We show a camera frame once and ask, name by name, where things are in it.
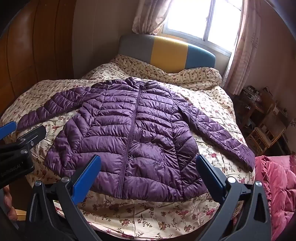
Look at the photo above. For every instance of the cluttered wooden table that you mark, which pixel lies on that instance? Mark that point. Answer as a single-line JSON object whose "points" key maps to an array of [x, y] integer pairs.
{"points": [[254, 102]]}

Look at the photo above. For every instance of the large floral print quilt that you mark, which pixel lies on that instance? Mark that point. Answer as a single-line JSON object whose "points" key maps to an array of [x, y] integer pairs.
{"points": [[143, 217]]}

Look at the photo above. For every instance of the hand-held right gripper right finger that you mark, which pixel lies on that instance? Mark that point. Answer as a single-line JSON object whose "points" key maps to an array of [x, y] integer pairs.
{"points": [[211, 176]]}

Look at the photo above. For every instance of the purple puffer jacket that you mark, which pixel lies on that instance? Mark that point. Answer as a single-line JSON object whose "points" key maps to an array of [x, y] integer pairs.
{"points": [[138, 139]]}

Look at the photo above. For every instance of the wooden rattan chair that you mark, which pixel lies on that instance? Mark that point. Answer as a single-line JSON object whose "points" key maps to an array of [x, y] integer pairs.
{"points": [[274, 129]]}

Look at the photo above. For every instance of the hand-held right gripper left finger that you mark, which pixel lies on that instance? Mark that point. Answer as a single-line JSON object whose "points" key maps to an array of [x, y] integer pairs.
{"points": [[86, 173]]}

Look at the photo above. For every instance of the person's left hand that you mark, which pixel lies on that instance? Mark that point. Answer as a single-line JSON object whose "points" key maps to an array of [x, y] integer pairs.
{"points": [[9, 201]]}

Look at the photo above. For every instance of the wooden wardrobe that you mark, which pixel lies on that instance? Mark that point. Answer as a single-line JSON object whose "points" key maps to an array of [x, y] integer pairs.
{"points": [[34, 46]]}

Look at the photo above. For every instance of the long pink floral curtain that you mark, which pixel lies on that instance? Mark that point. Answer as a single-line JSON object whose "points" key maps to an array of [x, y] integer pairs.
{"points": [[245, 58]]}

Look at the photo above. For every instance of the grey yellow blue headboard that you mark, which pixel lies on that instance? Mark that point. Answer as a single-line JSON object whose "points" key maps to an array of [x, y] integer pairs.
{"points": [[168, 53]]}

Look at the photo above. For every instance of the pink ruffled quilt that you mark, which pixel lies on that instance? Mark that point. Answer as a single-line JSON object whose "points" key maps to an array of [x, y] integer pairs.
{"points": [[282, 190]]}

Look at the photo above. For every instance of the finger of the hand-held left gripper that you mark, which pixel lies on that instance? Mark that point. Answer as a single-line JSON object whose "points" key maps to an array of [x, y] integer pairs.
{"points": [[8, 129], [32, 138]]}

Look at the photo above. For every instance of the window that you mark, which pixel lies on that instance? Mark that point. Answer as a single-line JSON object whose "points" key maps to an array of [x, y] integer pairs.
{"points": [[208, 18]]}

